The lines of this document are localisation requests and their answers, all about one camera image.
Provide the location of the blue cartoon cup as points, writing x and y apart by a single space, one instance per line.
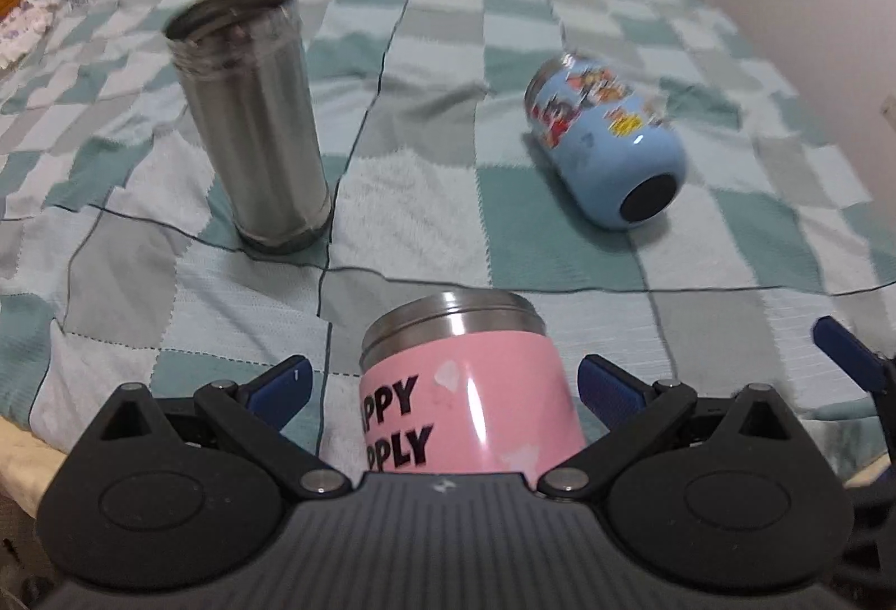
621 163

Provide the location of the stainless steel tall cup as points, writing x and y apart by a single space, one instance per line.
242 67

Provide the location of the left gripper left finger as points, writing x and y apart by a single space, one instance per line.
170 493

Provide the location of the pink cup with black text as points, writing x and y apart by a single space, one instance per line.
467 381

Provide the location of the checkered green grey blanket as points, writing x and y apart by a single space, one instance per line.
120 261

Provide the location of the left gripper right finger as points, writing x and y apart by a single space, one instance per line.
708 493

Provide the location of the purple floral pillow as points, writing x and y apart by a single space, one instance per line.
23 28

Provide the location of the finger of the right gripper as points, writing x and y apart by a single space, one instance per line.
873 373

